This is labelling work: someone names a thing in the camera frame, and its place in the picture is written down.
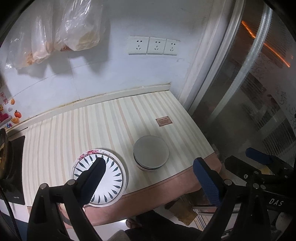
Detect white bowl dark rim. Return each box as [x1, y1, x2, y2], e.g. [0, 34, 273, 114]
[134, 157, 168, 172]

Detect white bowl blue rim dots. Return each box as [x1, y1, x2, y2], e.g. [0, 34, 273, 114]
[133, 136, 170, 161]

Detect floral rim plate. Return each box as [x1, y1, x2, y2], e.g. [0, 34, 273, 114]
[71, 149, 127, 207]

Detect sliding glass door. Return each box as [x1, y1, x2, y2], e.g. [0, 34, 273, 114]
[190, 1, 295, 165]

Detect black induction cooker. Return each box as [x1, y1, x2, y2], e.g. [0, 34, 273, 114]
[4, 136, 25, 205]

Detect brown mat label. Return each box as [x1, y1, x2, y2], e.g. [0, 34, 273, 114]
[156, 116, 173, 127]

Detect clear plastic bag left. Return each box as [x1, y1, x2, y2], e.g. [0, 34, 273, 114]
[5, 27, 34, 70]

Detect clear plastic bag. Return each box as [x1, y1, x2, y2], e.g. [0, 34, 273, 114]
[5, 27, 34, 70]
[31, 1, 57, 64]
[54, 1, 105, 52]

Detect clear plastic bag right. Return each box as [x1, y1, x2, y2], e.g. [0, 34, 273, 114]
[54, 1, 105, 52]

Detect clear plastic bag middle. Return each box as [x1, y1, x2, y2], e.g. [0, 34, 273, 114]
[31, 1, 57, 64]

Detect colourful fruit wall sticker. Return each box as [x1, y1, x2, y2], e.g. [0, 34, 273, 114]
[0, 91, 22, 130]

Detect white wall socket right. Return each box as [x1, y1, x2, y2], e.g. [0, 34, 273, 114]
[163, 39, 181, 56]

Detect white wall socket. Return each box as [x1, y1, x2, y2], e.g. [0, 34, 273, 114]
[127, 36, 149, 55]
[147, 37, 166, 55]
[163, 39, 181, 56]

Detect white wall socket middle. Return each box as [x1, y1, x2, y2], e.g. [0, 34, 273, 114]
[147, 37, 166, 55]

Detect white wall socket left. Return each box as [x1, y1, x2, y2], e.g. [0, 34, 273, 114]
[127, 36, 149, 55]

